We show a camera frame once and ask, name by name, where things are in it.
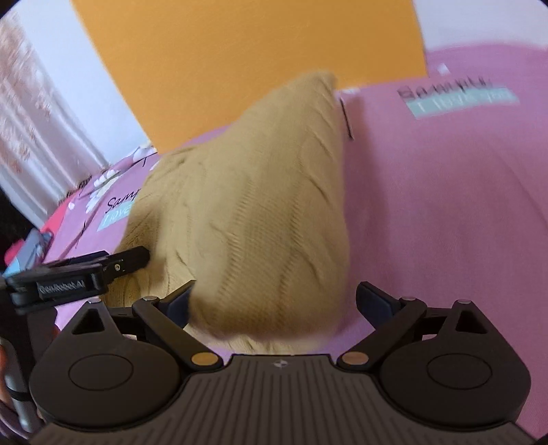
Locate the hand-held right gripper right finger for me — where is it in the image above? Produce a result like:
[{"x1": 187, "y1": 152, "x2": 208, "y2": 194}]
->
[{"x1": 337, "y1": 281, "x2": 489, "y2": 371}]

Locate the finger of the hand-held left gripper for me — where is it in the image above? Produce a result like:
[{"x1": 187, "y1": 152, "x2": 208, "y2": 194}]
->
[{"x1": 103, "y1": 245, "x2": 151, "y2": 284}]

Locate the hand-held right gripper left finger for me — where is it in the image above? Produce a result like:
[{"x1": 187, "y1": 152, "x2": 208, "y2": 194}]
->
[{"x1": 70, "y1": 280, "x2": 224, "y2": 371}]

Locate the tan knitted sweater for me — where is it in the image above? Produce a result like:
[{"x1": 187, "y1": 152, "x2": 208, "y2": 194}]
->
[{"x1": 103, "y1": 71, "x2": 352, "y2": 358}]

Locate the red and blue cloth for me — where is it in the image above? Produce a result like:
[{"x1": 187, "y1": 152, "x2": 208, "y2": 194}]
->
[{"x1": 3, "y1": 201, "x2": 69, "y2": 279}]

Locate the pink printed bedsheet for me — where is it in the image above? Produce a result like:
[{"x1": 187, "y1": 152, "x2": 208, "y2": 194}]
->
[{"x1": 39, "y1": 42, "x2": 548, "y2": 434}]

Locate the pink floral curtain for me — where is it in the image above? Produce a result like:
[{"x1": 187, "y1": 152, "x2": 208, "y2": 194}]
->
[{"x1": 0, "y1": 12, "x2": 109, "y2": 220}]

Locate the orange headboard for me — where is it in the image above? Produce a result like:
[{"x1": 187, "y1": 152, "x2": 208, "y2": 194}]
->
[{"x1": 70, "y1": 0, "x2": 429, "y2": 154}]

